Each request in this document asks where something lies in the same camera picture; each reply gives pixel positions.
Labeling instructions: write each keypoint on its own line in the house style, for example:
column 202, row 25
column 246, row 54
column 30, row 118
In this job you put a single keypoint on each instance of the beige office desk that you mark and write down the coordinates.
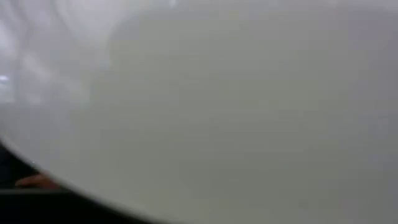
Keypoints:
column 38, row 181

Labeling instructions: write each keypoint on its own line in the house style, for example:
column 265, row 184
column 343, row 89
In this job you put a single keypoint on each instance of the white light bulb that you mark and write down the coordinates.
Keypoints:
column 217, row 102

